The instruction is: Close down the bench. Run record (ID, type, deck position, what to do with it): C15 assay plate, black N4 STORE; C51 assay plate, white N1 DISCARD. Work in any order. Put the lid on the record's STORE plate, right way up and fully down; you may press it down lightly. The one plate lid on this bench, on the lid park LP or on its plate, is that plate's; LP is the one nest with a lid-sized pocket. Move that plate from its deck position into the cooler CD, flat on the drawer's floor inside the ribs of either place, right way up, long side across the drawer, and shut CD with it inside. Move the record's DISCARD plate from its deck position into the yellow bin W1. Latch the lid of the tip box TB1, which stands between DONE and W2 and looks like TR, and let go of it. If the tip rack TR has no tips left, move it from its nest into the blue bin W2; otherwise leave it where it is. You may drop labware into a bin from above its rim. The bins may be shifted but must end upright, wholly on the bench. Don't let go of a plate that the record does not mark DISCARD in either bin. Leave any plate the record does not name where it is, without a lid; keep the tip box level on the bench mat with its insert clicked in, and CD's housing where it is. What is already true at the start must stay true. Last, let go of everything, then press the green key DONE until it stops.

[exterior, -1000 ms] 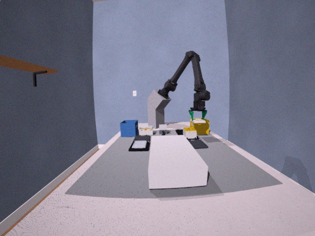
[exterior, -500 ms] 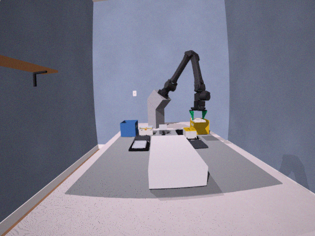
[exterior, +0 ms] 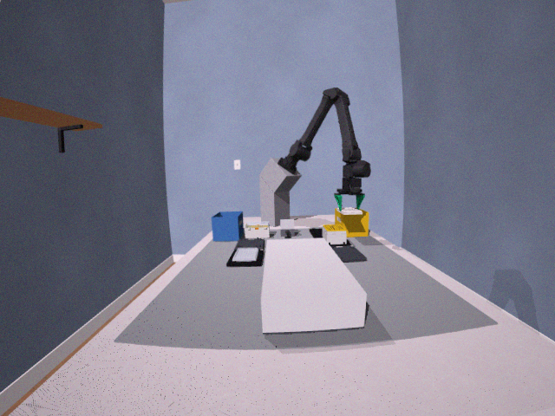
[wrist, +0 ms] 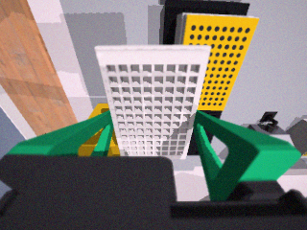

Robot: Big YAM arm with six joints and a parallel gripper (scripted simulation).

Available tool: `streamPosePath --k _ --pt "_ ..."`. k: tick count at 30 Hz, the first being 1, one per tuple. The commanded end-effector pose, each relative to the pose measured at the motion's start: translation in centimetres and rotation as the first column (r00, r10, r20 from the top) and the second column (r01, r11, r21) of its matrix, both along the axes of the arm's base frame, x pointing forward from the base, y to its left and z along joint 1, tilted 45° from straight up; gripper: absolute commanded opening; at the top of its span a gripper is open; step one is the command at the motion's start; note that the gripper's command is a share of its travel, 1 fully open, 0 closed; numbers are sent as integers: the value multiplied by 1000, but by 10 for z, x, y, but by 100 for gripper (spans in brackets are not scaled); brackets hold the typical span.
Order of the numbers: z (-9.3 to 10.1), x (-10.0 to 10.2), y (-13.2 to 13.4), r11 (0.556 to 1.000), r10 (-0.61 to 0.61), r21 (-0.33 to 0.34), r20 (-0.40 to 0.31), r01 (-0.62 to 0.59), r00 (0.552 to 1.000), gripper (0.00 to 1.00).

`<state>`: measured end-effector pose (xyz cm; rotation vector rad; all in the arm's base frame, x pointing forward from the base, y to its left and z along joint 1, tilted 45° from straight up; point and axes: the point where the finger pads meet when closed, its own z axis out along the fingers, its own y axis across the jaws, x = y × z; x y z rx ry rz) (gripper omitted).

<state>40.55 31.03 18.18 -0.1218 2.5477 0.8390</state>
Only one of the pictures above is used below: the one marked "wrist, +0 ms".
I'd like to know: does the grey bench mat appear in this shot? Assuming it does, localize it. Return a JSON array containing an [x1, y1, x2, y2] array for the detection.
[[59, 0, 307, 135]]

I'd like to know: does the yellow bin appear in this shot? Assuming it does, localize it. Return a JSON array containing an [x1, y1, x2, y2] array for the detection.
[[79, 103, 120, 156]]

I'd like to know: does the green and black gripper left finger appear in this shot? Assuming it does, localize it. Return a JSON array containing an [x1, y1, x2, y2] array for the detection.
[[5, 110, 114, 156]]

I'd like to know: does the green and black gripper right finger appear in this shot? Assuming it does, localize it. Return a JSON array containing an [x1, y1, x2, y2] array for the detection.
[[193, 110, 301, 201]]

